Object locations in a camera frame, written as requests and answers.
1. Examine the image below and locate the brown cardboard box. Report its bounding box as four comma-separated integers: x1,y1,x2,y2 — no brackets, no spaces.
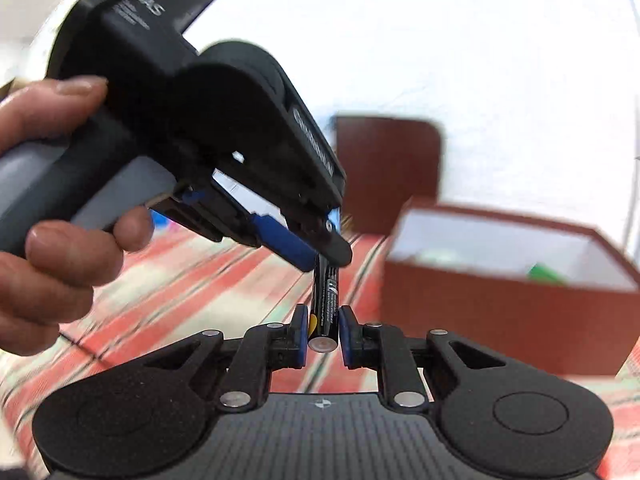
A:
382,197,640,378

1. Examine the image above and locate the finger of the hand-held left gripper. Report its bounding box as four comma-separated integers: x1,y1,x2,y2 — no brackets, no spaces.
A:
300,217,353,267
172,197,318,272

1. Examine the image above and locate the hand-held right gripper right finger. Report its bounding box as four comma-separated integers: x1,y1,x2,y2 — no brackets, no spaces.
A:
339,305,506,409

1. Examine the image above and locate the plaid tablecloth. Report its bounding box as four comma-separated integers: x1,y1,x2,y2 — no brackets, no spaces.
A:
0,220,640,480

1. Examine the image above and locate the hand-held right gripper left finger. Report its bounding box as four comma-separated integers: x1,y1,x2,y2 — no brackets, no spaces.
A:
135,305,308,411

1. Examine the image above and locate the small green box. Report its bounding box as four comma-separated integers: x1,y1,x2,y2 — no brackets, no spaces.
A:
527,263,568,285

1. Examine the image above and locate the person's left hand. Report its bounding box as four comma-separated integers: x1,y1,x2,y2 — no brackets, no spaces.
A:
0,76,155,357

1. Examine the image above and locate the black marker pen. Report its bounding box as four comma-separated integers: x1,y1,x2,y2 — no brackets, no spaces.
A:
307,209,346,352

